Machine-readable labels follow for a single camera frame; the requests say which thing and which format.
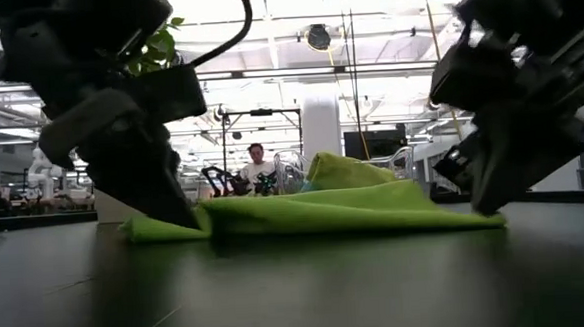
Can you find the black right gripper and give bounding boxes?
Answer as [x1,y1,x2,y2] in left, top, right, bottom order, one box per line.
[462,15,584,218]

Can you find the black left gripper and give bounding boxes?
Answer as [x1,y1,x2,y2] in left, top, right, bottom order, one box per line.
[0,23,201,240]

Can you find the lime yellow microfiber towel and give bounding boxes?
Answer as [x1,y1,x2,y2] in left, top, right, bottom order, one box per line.
[303,147,399,192]

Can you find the green microfiber towel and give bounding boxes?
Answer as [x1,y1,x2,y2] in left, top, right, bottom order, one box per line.
[117,174,507,249]

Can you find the white plant pot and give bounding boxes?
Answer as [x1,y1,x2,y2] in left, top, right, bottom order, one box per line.
[92,185,146,225]

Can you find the clear plastic bin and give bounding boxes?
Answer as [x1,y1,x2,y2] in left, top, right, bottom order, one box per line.
[272,143,417,195]

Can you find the black monitor screen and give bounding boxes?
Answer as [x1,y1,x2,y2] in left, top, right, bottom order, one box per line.
[342,123,411,162]

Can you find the person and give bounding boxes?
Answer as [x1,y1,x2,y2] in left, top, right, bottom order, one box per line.
[238,141,278,187]

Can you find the cluttered background workbench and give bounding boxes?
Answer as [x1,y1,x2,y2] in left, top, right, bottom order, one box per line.
[0,181,95,218]

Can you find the white round column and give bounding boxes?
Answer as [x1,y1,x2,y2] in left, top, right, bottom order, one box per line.
[300,93,344,162]

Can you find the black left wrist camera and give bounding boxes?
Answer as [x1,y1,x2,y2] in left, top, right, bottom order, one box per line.
[126,62,209,126]

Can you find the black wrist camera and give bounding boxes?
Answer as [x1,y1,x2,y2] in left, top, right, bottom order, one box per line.
[126,62,209,126]
[426,31,521,115]

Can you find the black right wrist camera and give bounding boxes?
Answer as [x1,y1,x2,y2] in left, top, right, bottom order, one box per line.
[426,31,521,115]

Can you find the black metal frame stand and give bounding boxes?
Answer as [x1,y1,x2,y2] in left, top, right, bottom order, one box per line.
[220,106,305,173]

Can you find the yellow hanging cable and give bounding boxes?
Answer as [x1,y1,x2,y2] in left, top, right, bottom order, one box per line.
[422,0,465,142]

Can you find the black hanging cable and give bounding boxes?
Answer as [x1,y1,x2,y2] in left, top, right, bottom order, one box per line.
[337,0,371,162]

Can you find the black left camera cable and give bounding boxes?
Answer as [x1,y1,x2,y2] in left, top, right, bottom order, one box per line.
[185,0,257,69]

